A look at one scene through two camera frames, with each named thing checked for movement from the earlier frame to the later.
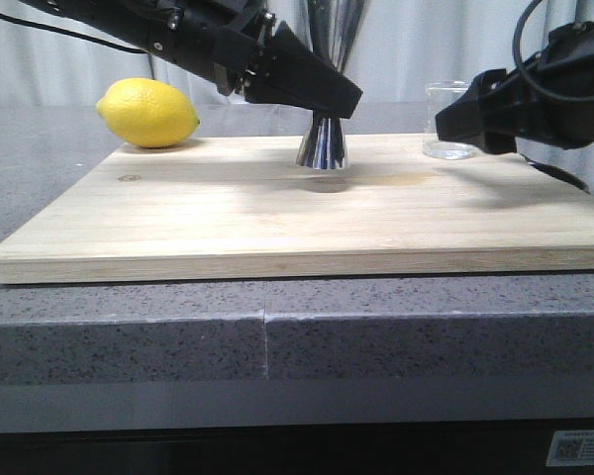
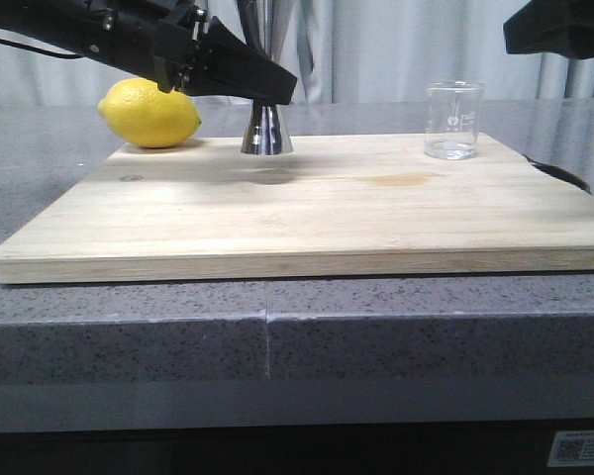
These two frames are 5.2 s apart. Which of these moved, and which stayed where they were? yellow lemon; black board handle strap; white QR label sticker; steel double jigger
Moved: steel double jigger
Stayed: yellow lemon; black board handle strap; white QR label sticker
